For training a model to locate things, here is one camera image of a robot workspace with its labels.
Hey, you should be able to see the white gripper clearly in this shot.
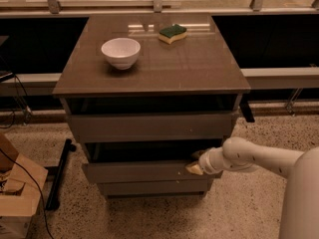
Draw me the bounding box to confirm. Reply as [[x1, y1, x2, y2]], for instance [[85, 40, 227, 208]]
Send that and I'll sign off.
[[185, 147, 229, 175]]

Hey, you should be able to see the grey drawer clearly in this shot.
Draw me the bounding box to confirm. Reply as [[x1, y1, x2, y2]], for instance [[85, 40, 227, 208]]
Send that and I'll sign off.
[[83, 139, 221, 183], [68, 113, 237, 143], [98, 179, 212, 197]]

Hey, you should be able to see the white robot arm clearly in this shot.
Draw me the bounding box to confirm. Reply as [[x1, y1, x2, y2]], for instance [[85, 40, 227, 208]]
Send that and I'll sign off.
[[186, 136, 319, 239]]

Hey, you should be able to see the grey bottom drawer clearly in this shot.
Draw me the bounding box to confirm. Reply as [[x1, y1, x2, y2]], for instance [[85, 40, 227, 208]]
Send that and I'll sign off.
[[98, 179, 212, 197]]

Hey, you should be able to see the grey drawer cabinet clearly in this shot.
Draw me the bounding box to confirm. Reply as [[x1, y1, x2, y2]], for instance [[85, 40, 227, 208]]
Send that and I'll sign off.
[[52, 13, 252, 199]]

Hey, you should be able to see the grey top drawer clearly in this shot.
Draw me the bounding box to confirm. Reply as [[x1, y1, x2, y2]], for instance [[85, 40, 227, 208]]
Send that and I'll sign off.
[[68, 113, 237, 143]]

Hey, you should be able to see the black bar behind cabinet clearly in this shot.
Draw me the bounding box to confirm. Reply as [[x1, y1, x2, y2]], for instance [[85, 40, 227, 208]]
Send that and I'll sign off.
[[239, 95, 255, 122]]

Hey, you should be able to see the green yellow sponge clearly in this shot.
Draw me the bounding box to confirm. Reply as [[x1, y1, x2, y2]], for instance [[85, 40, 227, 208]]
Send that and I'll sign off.
[[159, 24, 187, 44]]

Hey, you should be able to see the white ceramic bowl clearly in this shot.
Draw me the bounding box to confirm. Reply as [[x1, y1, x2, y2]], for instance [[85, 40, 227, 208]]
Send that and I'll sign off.
[[101, 38, 141, 70]]

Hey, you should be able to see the black metal stand leg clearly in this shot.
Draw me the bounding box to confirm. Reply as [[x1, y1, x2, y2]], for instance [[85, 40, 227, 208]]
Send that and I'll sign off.
[[46, 138, 77, 210]]

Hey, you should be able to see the cardboard box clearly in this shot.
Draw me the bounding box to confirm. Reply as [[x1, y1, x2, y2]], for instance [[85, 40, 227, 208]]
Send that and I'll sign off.
[[0, 133, 48, 239]]

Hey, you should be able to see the black cable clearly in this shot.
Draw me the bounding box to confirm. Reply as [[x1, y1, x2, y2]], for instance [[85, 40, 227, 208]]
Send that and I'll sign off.
[[0, 146, 56, 239]]

